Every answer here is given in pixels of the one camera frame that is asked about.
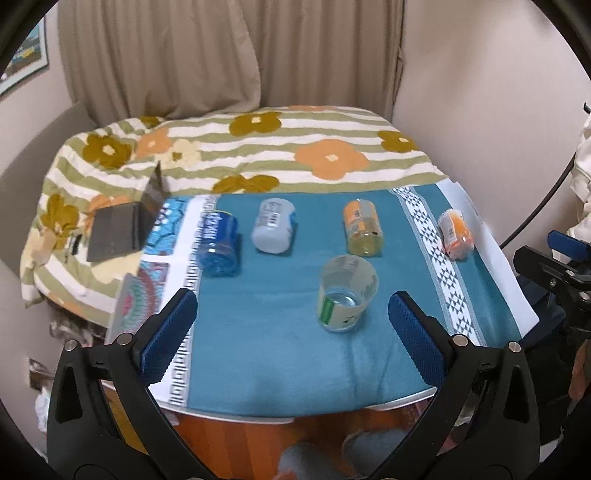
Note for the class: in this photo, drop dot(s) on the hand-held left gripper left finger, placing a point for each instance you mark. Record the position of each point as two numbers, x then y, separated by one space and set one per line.
170 339

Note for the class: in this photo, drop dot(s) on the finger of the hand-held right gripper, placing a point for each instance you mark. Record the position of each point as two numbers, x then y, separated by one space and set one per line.
569 242
547 267

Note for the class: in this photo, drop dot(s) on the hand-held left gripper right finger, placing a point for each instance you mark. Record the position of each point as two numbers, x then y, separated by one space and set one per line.
414 340

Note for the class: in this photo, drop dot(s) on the clear cup with green label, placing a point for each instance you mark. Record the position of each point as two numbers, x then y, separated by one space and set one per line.
345 293

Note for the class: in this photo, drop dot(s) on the orange and white cup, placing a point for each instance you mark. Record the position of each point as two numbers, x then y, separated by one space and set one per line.
455 233

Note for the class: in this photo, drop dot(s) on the person's right hand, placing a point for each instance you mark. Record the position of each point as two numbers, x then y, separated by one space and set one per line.
581 371

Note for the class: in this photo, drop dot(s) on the teal patterned cloth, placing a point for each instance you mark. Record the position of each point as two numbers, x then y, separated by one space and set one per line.
489 258

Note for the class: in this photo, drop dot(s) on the colourful patterned cloth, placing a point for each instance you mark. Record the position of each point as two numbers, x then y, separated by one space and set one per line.
147 277

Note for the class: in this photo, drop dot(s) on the grey slipper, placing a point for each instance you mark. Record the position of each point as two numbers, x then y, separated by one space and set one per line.
374 447
309 461

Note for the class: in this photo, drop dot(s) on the teal cloth with white bands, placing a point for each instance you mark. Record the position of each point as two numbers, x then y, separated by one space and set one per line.
286 332

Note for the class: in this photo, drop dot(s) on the open dark laptop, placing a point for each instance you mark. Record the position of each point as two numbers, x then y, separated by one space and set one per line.
117 230

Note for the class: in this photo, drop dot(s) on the yellow orange-label bottle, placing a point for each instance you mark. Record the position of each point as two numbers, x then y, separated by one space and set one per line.
364 226

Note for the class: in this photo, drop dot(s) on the white plastic bottle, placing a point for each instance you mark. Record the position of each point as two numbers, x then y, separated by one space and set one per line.
273 226

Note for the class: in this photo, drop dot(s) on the floral striped blanket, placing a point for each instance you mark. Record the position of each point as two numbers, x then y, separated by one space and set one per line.
277 143

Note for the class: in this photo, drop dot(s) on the beige sofa armrest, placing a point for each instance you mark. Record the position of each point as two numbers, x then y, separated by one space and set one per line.
32 152

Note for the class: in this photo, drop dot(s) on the beige curtain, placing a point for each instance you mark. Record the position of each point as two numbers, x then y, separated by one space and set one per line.
207 55

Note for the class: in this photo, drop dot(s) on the framed wall picture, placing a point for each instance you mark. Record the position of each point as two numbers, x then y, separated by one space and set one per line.
23 55

